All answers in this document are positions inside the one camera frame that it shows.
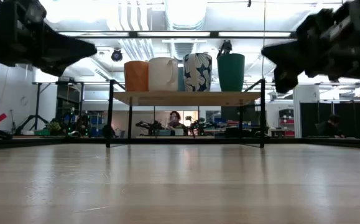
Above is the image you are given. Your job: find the blue white floral mug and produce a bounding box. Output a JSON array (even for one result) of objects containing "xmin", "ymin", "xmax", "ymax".
[{"xmin": 182, "ymin": 52, "xmax": 213, "ymax": 93}]

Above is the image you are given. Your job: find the rack with red bins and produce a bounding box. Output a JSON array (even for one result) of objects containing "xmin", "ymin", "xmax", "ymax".
[{"xmin": 278, "ymin": 108, "xmax": 295, "ymax": 138}]

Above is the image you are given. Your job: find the green cup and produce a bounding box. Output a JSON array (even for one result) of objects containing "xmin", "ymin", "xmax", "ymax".
[{"xmin": 216, "ymin": 52, "xmax": 246, "ymax": 93}]

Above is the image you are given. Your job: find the person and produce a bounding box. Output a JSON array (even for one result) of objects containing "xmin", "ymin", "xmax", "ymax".
[
  {"xmin": 166, "ymin": 110, "xmax": 189, "ymax": 136},
  {"xmin": 316, "ymin": 114, "xmax": 346, "ymax": 139}
]

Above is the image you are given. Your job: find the white ribbed mug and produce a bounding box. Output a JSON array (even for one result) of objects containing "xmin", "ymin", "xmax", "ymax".
[{"xmin": 148, "ymin": 57, "xmax": 180, "ymax": 92}]

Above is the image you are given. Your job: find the green potted plant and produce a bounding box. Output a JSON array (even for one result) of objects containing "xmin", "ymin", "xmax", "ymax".
[{"xmin": 47, "ymin": 120, "xmax": 63, "ymax": 136}]

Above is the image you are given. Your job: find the black room partition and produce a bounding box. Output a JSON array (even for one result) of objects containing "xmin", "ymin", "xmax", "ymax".
[{"xmin": 300, "ymin": 95, "xmax": 360, "ymax": 139}]

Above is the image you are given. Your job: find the black ceiling spotlight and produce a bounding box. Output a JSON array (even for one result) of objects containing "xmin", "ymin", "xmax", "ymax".
[
  {"xmin": 218, "ymin": 39, "xmax": 233, "ymax": 55},
  {"xmin": 110, "ymin": 47, "xmax": 124, "ymax": 62}
]

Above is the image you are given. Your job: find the light blue faceted mug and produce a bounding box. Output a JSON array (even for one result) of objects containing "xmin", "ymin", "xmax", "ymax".
[{"xmin": 177, "ymin": 66, "xmax": 187, "ymax": 92}]

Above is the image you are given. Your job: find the silver ceiling air duct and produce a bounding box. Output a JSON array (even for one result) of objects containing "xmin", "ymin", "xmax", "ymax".
[{"xmin": 164, "ymin": 0, "xmax": 208, "ymax": 62}]

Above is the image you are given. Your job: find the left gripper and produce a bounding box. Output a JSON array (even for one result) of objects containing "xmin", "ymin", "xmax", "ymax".
[{"xmin": 0, "ymin": 0, "xmax": 98, "ymax": 77}]

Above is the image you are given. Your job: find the thin hanging cable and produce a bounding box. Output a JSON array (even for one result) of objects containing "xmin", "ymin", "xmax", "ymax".
[{"xmin": 261, "ymin": 0, "xmax": 267, "ymax": 50}]

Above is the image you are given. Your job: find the wooden shelf black frame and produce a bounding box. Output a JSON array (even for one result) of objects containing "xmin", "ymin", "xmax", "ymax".
[{"xmin": 104, "ymin": 78, "xmax": 267, "ymax": 149}]

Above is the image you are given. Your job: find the black overhead frame beam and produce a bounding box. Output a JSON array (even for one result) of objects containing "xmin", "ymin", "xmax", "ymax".
[{"xmin": 58, "ymin": 30, "xmax": 297, "ymax": 40}]

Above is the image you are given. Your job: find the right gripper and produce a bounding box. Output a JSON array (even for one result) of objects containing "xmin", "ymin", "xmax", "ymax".
[{"xmin": 261, "ymin": 0, "xmax": 360, "ymax": 95}]

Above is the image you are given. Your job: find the orange faceted mug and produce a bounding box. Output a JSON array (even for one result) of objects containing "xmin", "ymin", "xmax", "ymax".
[{"xmin": 123, "ymin": 60, "xmax": 150, "ymax": 92}]

